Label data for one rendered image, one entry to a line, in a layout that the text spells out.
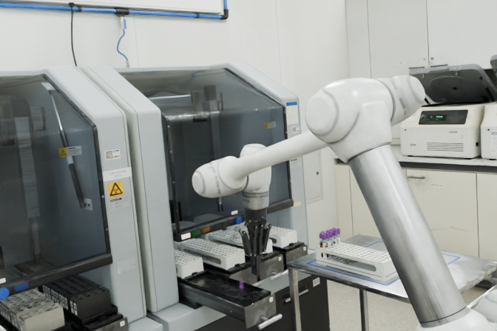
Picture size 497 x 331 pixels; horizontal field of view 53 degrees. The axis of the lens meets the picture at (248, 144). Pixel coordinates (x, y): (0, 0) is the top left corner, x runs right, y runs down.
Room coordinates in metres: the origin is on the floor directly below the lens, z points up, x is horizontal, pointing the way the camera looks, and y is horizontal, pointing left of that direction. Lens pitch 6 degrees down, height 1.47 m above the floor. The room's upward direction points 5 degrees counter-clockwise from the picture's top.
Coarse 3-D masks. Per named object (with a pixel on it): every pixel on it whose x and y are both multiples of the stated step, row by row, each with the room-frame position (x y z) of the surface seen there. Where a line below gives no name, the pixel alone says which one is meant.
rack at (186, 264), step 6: (180, 252) 1.92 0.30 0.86; (180, 258) 1.86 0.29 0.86; (186, 258) 1.84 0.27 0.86; (192, 258) 1.84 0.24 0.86; (198, 258) 1.83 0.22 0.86; (180, 264) 1.79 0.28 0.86; (186, 264) 1.77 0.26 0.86; (192, 264) 1.79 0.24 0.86; (198, 264) 1.81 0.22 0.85; (180, 270) 1.76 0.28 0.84; (186, 270) 1.77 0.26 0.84; (192, 270) 1.79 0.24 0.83; (198, 270) 1.81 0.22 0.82; (180, 276) 1.77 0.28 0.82
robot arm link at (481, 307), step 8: (488, 296) 1.08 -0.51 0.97; (496, 296) 1.06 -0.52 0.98; (480, 304) 1.08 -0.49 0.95; (488, 304) 1.05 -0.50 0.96; (496, 304) 1.04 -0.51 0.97; (480, 312) 1.06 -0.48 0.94; (488, 312) 1.04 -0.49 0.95; (496, 312) 1.03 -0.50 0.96; (488, 320) 1.04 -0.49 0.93; (496, 320) 1.02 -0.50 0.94; (496, 328) 1.01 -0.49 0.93
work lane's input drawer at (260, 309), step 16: (208, 272) 1.81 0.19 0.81; (192, 288) 1.69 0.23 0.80; (208, 288) 1.64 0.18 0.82; (224, 288) 1.67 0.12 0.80; (256, 288) 1.62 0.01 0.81; (208, 304) 1.63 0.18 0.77; (224, 304) 1.56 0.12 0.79; (240, 304) 1.52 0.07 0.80; (256, 304) 1.52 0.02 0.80; (272, 304) 1.57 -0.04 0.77; (240, 320) 1.51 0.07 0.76; (256, 320) 1.52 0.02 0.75; (272, 320) 1.51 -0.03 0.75
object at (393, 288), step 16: (352, 240) 2.03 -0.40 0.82; (368, 240) 2.02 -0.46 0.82; (304, 256) 1.88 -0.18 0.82; (448, 256) 1.75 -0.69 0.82; (464, 256) 1.74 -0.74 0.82; (288, 272) 1.82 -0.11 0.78; (304, 272) 1.76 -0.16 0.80; (320, 272) 1.70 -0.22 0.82; (336, 272) 1.69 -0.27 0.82; (464, 272) 1.60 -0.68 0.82; (480, 272) 1.59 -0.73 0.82; (496, 272) 1.65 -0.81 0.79; (368, 288) 1.55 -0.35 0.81; (384, 288) 1.52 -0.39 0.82; (400, 288) 1.51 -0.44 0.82; (464, 288) 1.48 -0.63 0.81; (496, 288) 1.54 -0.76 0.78
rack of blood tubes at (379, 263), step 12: (324, 252) 1.76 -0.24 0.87; (336, 252) 1.72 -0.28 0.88; (348, 252) 1.71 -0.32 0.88; (360, 252) 1.71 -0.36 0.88; (372, 252) 1.69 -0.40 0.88; (384, 252) 1.68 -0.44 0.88; (324, 264) 1.76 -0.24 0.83; (336, 264) 1.72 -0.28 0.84; (348, 264) 1.73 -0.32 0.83; (360, 264) 1.74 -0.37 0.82; (372, 264) 1.60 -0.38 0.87; (384, 264) 1.57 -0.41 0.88; (372, 276) 1.60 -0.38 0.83; (384, 276) 1.57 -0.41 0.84
